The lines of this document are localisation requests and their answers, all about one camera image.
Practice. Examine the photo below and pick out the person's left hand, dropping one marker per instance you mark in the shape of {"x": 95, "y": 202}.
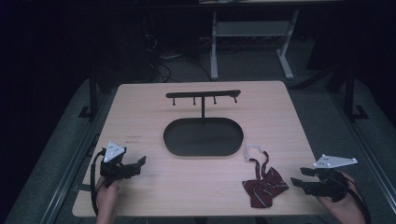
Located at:
{"x": 107, "y": 199}

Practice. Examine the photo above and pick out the dark red striped bow tie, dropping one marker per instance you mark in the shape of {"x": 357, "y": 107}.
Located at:
{"x": 264, "y": 188}

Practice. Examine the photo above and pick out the white metal desk frame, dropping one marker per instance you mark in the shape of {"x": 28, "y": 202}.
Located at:
{"x": 252, "y": 28}

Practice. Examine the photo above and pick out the person's right hand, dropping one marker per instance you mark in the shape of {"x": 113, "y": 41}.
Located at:
{"x": 345, "y": 208}

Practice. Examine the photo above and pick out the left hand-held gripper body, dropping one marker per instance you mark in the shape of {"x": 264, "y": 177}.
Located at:
{"x": 114, "y": 168}

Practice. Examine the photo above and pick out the black metal stand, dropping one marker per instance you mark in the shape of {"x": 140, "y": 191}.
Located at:
{"x": 350, "y": 93}
{"x": 92, "y": 96}

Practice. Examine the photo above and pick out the black hook rack with tray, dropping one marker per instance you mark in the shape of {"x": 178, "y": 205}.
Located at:
{"x": 203, "y": 137}

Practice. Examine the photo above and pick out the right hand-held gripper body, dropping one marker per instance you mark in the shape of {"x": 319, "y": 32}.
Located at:
{"x": 330, "y": 183}

